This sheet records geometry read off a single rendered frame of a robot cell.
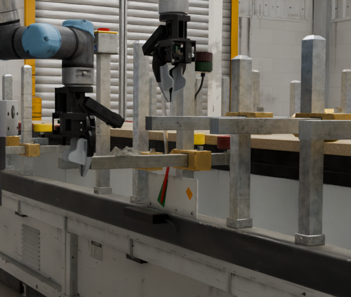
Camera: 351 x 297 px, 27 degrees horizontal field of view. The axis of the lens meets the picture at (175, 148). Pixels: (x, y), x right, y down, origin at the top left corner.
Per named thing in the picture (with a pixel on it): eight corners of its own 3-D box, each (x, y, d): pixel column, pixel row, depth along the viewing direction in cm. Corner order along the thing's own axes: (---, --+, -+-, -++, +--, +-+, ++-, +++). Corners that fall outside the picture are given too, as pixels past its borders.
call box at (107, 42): (98, 55, 232) (98, 30, 232) (88, 56, 238) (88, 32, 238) (118, 56, 236) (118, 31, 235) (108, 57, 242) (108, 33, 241)
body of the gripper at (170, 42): (169, 63, 177) (170, 12, 177) (152, 65, 185) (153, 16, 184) (196, 64, 181) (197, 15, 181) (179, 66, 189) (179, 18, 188)
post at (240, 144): (236, 262, 172) (239, 55, 169) (228, 259, 175) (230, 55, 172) (249, 260, 174) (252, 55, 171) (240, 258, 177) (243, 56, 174)
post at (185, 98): (181, 235, 193) (183, 50, 191) (174, 233, 196) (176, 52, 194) (193, 234, 195) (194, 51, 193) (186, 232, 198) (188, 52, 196)
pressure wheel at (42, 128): (49, 148, 333) (49, 122, 333) (54, 148, 326) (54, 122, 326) (32, 148, 330) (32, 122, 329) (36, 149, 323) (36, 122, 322)
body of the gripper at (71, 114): (51, 137, 175) (51, 86, 175) (85, 137, 180) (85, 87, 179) (64, 138, 169) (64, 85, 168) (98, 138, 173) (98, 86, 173)
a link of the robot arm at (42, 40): (7, 58, 164) (40, 61, 174) (46, 57, 158) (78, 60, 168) (7, 22, 164) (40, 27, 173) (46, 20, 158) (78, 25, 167)
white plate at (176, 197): (195, 219, 185) (196, 179, 185) (146, 207, 208) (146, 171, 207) (197, 218, 186) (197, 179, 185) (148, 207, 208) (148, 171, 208)
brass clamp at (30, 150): (26, 157, 293) (26, 144, 293) (15, 154, 305) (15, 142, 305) (41, 156, 296) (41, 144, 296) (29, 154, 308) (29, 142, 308)
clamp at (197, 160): (194, 171, 186) (194, 151, 186) (167, 167, 197) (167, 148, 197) (213, 170, 189) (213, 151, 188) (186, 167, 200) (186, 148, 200)
